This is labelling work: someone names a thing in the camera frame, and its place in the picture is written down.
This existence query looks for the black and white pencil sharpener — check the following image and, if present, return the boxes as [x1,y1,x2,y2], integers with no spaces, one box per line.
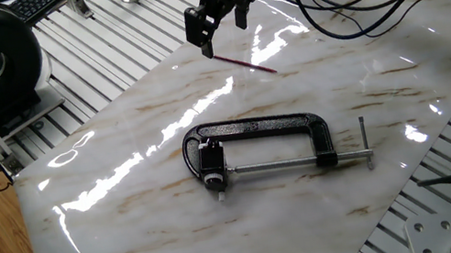
[194,137,236,205]

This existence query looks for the black metal C-clamp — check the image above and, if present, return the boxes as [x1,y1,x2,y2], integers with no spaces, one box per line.
[178,94,377,203]

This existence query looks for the black computer keyboard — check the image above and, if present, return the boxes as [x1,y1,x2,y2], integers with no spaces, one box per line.
[7,0,94,26]

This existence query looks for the glossy marble pattern sheet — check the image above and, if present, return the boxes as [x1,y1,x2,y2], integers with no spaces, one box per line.
[0,0,451,253]

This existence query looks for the small aluminium bracket post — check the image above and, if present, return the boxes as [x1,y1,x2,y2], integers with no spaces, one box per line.
[64,0,95,23]

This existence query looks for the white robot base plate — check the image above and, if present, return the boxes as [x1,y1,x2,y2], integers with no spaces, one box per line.
[402,210,451,253]

